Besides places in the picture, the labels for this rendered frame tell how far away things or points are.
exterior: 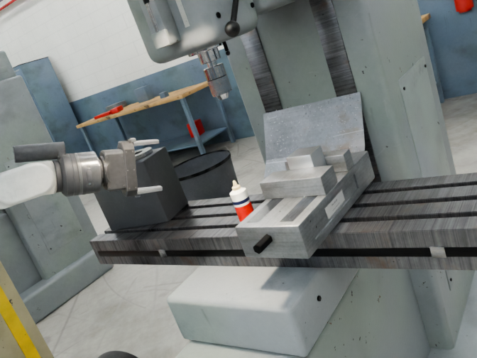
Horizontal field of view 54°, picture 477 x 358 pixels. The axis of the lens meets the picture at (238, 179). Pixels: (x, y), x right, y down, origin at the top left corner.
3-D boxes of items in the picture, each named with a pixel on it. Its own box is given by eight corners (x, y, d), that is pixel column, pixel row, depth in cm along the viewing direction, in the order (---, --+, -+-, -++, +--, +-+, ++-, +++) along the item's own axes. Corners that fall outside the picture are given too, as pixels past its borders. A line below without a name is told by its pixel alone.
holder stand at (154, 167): (168, 221, 131) (140, 156, 126) (111, 231, 142) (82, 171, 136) (189, 203, 142) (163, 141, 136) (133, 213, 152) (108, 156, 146)
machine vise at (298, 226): (309, 259, 85) (291, 205, 82) (245, 257, 95) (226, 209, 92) (375, 177, 110) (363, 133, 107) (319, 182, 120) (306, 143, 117)
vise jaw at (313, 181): (326, 195, 92) (320, 177, 90) (264, 199, 101) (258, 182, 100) (338, 182, 96) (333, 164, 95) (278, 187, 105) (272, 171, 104)
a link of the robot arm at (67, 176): (82, 196, 94) (20, 204, 89) (74, 193, 104) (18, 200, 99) (76, 139, 93) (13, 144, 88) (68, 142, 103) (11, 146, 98)
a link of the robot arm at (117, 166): (140, 199, 100) (83, 207, 95) (128, 192, 109) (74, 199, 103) (135, 140, 98) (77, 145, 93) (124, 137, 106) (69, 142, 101)
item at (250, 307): (309, 360, 90) (291, 309, 87) (181, 340, 112) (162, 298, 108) (385, 229, 127) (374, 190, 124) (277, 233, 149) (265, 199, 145)
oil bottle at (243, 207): (251, 226, 109) (236, 183, 106) (238, 226, 111) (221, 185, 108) (260, 217, 112) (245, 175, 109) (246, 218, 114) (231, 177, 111)
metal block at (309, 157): (318, 180, 99) (309, 154, 97) (294, 182, 102) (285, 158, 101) (328, 170, 102) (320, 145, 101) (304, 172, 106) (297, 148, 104)
